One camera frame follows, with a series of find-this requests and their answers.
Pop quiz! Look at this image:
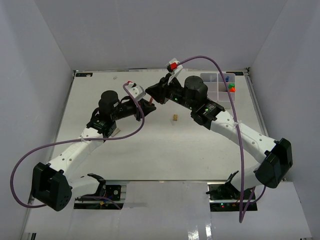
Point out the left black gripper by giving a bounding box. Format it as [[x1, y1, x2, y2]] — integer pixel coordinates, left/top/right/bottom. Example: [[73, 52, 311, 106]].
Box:
[[111, 97, 157, 121]]

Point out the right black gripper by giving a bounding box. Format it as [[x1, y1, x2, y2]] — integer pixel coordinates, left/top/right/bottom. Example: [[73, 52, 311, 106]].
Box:
[[145, 76, 193, 112]]

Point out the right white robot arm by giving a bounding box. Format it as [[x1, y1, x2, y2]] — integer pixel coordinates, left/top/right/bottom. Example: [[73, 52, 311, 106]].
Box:
[[146, 75, 293, 200]]

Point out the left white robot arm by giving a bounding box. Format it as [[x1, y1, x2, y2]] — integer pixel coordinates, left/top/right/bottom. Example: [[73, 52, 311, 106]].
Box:
[[31, 86, 156, 212]]

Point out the blue corner label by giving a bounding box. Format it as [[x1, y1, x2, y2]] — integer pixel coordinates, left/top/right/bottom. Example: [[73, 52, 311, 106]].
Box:
[[75, 72, 93, 78]]

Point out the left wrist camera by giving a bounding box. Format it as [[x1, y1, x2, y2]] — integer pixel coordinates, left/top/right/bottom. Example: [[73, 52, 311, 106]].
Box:
[[126, 81, 146, 102]]

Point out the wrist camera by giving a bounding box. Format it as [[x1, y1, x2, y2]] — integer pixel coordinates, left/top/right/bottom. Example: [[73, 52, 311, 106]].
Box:
[[167, 58, 183, 85], [126, 81, 146, 102]]

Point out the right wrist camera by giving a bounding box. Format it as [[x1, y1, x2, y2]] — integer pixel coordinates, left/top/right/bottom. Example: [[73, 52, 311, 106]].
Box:
[[167, 58, 183, 85]]

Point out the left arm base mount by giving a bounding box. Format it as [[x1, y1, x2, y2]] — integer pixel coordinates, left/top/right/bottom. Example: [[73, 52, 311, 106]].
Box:
[[73, 184, 127, 210]]

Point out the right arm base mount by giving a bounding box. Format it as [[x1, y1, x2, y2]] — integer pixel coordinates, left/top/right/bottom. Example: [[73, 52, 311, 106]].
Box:
[[206, 183, 258, 213]]

